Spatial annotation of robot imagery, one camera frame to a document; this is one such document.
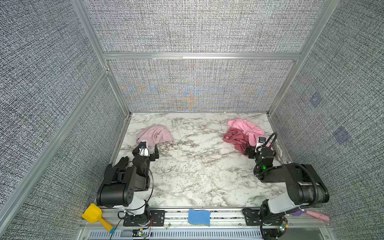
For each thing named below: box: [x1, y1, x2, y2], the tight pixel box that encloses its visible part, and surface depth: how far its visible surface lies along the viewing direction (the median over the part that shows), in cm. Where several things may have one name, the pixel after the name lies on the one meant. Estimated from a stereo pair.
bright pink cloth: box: [227, 119, 274, 150], surface depth 102 cm
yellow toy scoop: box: [81, 203, 115, 234], surface depth 75 cm
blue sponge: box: [188, 209, 211, 227], surface depth 76 cm
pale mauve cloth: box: [136, 124, 174, 147], surface depth 103 cm
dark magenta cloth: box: [223, 127, 251, 155], surface depth 97 cm
